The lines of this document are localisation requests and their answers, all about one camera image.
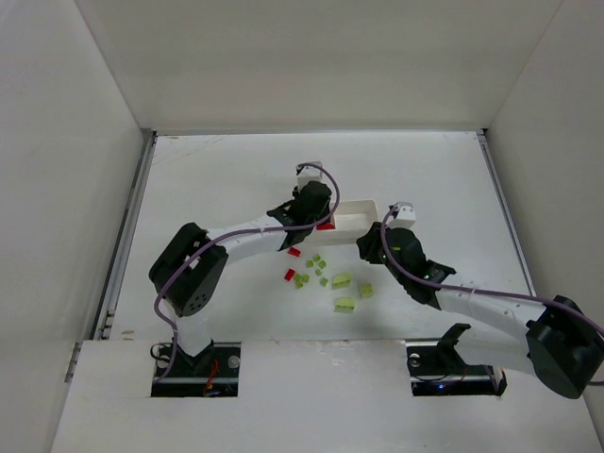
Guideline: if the red half-round lego plate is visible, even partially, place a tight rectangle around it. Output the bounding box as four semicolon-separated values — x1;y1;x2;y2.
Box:
316;219;335;230

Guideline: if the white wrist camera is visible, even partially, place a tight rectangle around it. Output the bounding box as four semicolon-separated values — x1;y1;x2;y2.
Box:
387;202;417;229
296;161;323;190

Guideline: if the pale green curved duplo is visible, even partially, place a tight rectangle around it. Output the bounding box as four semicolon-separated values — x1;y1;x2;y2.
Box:
331;273;351;289

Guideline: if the pale green square duplo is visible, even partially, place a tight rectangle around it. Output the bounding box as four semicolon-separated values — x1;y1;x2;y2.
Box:
358;283;375;299

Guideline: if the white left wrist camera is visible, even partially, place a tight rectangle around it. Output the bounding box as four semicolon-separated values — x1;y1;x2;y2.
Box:
296;161;323;190

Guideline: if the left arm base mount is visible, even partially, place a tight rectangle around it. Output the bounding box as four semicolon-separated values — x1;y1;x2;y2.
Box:
150;343;242;398

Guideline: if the white three-compartment tray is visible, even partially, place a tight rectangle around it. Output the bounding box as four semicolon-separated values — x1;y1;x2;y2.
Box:
305;200;378;246

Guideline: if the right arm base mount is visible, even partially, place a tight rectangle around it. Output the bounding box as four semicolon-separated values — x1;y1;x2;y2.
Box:
406;323;508;397

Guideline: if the pale green arch duplo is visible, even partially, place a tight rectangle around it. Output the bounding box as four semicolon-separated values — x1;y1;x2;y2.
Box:
334;297;356;312

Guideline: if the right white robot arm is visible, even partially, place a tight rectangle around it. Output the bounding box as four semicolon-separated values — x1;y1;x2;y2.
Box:
356;222;603;399

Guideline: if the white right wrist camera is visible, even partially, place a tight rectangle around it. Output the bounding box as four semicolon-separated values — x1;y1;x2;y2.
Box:
387;202;417;229

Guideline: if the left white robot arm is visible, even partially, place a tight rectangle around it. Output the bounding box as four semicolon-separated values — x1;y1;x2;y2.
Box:
148;181;340;362

